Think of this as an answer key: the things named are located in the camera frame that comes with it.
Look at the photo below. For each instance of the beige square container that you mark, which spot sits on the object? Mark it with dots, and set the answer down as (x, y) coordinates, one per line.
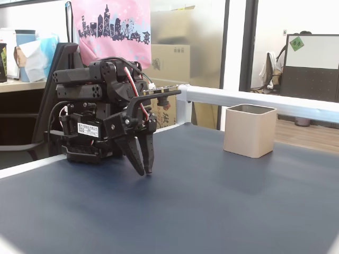
(246, 132)

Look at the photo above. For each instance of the small cardboard box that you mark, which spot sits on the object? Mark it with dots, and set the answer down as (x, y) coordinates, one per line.
(167, 119)

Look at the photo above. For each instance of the large cardboard box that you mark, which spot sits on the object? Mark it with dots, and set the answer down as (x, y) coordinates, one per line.
(172, 61)

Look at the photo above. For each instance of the pink cloth with skyline print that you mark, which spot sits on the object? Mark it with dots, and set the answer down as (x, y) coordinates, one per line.
(111, 16)

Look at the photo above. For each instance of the light blue tissue pack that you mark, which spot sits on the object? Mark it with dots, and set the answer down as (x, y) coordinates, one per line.
(50, 42)

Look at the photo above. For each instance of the white crumpled bag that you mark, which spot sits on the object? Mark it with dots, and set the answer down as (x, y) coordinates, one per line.
(33, 61)

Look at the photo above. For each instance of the wooden desk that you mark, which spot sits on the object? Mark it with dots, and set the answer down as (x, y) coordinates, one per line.
(16, 86)

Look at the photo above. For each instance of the chair with white garment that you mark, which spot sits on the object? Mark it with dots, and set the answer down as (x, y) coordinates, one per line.
(270, 68)

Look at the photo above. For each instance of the blue cup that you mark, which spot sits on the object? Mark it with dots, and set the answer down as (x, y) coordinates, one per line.
(23, 35)

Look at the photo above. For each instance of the black box with green print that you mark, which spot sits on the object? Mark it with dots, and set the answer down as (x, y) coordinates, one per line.
(3, 63)

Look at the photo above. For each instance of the grey waste bin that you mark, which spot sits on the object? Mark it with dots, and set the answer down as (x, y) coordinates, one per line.
(302, 121)

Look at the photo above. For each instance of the office partition with whiteboard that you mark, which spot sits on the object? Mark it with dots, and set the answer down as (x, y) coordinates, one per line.
(310, 79)

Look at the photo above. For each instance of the green square sticker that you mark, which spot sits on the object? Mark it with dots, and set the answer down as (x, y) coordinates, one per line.
(296, 43)

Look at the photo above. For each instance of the person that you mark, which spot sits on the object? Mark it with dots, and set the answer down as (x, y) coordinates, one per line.
(305, 33)

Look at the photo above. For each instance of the gripper camera with black mount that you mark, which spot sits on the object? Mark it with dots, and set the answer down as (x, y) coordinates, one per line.
(162, 101)

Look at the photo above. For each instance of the aluminium table rail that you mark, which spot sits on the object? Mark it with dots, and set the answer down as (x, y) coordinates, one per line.
(238, 96)

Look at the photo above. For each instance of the black partition post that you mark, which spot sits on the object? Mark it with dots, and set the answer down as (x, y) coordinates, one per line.
(249, 45)

